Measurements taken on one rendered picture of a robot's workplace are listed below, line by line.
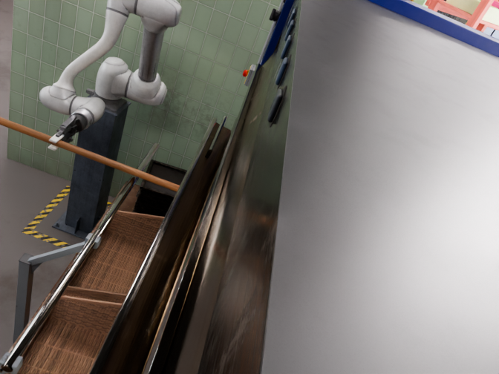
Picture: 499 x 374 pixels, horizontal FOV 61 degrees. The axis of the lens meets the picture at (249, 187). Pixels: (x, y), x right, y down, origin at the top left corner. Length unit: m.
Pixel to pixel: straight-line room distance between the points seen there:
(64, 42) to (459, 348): 3.01
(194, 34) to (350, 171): 2.44
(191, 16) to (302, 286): 2.58
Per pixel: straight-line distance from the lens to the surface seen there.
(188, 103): 2.96
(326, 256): 0.30
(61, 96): 2.18
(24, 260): 1.77
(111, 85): 2.59
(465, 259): 0.41
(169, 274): 1.19
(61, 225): 3.26
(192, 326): 0.64
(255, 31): 2.74
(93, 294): 1.95
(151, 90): 2.51
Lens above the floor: 2.28
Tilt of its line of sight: 33 degrees down
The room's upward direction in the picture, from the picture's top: 24 degrees clockwise
